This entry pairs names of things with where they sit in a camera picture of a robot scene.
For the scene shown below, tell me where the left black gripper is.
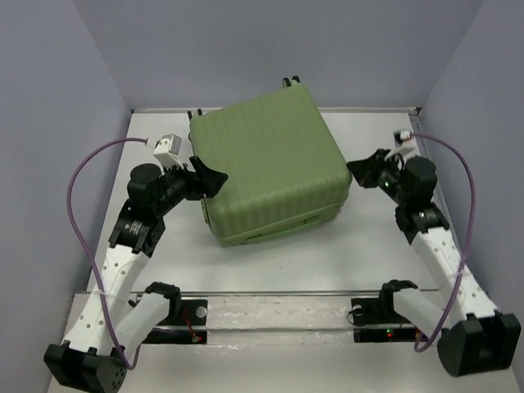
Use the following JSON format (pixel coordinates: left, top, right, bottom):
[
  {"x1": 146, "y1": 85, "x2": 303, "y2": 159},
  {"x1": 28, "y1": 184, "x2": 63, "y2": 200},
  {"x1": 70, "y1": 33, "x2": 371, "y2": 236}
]
[{"x1": 154, "y1": 156, "x2": 228, "y2": 216}]

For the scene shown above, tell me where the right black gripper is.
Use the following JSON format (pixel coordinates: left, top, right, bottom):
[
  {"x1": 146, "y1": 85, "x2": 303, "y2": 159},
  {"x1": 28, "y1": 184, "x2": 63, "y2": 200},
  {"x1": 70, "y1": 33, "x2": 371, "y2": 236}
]
[{"x1": 345, "y1": 149, "x2": 409, "y2": 205}]

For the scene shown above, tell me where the green hard-shell suitcase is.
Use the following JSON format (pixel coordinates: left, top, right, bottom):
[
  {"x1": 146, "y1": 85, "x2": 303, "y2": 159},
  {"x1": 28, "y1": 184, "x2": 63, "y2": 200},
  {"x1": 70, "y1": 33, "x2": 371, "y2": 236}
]
[{"x1": 188, "y1": 75, "x2": 352, "y2": 246}]

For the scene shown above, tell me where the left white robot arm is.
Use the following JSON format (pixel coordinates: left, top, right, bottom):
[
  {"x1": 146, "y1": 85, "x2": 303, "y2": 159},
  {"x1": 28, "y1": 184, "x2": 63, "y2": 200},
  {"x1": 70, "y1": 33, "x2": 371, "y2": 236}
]
[{"x1": 43, "y1": 156, "x2": 228, "y2": 392}]

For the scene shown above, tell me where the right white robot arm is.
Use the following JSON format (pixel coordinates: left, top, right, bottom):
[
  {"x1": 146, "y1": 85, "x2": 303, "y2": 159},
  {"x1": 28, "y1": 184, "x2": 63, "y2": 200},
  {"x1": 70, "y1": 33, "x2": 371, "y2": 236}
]
[{"x1": 346, "y1": 149, "x2": 522, "y2": 377}]

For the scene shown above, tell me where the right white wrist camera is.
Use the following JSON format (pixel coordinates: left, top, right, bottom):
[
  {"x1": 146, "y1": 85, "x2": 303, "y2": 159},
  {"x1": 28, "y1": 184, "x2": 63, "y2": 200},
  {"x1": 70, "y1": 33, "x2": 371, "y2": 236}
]
[{"x1": 386, "y1": 129, "x2": 418, "y2": 159}]

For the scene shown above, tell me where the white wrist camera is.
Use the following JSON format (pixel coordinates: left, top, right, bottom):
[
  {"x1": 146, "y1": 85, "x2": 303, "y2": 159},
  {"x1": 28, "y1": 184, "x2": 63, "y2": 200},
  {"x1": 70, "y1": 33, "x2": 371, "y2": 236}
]
[
  {"x1": 153, "y1": 134, "x2": 183, "y2": 169},
  {"x1": 386, "y1": 129, "x2": 418, "y2": 159}
]

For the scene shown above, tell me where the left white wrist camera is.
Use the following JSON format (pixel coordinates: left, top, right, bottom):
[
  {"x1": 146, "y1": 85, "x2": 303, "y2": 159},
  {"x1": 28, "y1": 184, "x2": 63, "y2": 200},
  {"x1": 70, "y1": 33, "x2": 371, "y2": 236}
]
[{"x1": 153, "y1": 134, "x2": 183, "y2": 169}]

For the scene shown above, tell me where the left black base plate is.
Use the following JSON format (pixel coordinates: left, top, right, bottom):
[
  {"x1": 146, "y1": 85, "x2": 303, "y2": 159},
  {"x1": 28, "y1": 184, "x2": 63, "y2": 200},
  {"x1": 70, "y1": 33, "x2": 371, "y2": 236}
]
[{"x1": 142, "y1": 298, "x2": 208, "y2": 345}]

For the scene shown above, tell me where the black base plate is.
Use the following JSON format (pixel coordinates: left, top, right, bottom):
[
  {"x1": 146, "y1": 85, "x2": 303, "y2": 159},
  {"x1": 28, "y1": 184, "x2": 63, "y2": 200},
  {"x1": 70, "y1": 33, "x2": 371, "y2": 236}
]
[
  {"x1": 346, "y1": 297, "x2": 420, "y2": 344},
  {"x1": 142, "y1": 298, "x2": 208, "y2": 345}
]

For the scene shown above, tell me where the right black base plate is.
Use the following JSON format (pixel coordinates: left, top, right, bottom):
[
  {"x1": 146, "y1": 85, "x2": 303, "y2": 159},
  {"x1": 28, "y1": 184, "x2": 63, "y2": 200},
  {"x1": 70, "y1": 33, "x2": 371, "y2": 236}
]
[{"x1": 346, "y1": 297, "x2": 420, "y2": 344}]

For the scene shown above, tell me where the aluminium rail across table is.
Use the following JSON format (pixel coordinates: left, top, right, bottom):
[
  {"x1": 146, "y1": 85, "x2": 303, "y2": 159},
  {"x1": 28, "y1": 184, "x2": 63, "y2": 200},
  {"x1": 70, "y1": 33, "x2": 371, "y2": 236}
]
[{"x1": 71, "y1": 288, "x2": 451, "y2": 298}]

